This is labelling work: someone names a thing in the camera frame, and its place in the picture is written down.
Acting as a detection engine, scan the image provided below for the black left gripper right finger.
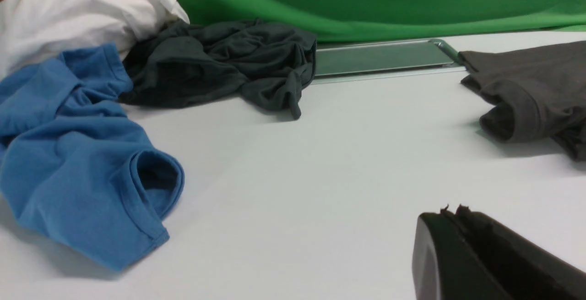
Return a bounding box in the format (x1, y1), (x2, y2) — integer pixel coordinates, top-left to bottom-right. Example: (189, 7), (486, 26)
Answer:
(441, 206), (586, 300)

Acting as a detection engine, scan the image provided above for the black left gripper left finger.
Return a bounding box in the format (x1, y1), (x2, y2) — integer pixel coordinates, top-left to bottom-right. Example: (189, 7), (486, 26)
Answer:
(412, 212), (511, 300)

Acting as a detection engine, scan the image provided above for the gray long-sleeve top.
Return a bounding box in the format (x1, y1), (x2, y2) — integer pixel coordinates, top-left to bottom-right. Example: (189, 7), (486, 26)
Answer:
(459, 41), (586, 162)

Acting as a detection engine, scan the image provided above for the dark gray crumpled garment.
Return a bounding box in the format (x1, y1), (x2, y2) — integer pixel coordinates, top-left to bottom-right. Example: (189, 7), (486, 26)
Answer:
(119, 19), (317, 120)

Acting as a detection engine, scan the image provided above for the blue t-shirt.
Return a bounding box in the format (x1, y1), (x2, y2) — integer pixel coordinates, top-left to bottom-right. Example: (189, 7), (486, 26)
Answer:
(0, 43), (184, 272)

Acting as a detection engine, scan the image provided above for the white crumpled garment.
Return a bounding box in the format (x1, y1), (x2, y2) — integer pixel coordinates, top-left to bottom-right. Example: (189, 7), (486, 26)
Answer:
(0, 0), (189, 77)

